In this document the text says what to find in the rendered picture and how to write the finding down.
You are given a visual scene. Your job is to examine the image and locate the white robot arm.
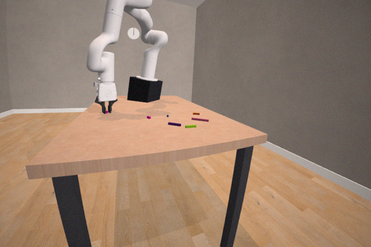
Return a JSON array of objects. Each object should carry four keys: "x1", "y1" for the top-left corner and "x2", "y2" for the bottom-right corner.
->
[{"x1": 86, "y1": 0, "x2": 168, "y2": 87}]

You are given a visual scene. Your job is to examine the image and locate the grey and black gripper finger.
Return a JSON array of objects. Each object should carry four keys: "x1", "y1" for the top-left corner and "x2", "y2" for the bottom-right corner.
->
[
  {"x1": 108, "y1": 99, "x2": 118, "y2": 113},
  {"x1": 95, "y1": 96, "x2": 106, "y2": 114}
]

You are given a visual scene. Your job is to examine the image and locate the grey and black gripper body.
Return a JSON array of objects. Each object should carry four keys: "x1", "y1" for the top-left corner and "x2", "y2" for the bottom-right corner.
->
[{"x1": 96, "y1": 82, "x2": 117, "y2": 101}]

